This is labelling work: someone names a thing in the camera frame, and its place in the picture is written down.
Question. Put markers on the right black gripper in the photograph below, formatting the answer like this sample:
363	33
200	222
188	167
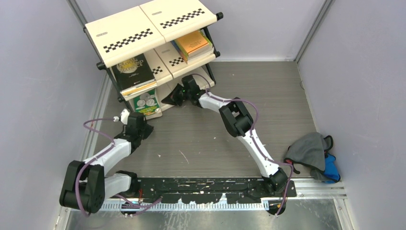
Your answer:
172	98

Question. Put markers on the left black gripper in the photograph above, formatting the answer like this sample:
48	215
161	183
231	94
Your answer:
149	129

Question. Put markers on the dark green spine book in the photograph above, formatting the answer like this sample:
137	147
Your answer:
147	104

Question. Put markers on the yellow book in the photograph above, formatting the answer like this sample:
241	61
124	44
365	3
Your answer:
139	88

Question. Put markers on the black Moon Sixpence book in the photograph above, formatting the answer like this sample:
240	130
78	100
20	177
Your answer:
132	73

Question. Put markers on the light green spine book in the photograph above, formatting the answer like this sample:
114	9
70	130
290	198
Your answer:
193	45

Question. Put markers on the cream three-tier shelf rack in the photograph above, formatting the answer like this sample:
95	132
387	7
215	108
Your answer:
149	29

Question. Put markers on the orange spine book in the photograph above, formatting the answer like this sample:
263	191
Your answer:
192	37

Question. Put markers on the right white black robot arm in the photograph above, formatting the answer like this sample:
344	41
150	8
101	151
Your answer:
239	124

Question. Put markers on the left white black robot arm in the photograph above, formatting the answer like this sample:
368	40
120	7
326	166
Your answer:
86	185

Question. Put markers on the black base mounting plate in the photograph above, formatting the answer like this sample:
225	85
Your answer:
204	191

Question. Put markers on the red black scissors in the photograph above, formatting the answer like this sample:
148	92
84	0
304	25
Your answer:
288	161

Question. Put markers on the grey cloth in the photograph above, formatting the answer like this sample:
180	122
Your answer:
310	151

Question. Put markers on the blue cloth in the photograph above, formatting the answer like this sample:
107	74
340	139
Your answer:
331	172

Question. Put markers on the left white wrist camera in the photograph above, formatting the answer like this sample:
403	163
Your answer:
123	117

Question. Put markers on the aluminium rail frame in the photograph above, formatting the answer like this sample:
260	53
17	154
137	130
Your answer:
315	206

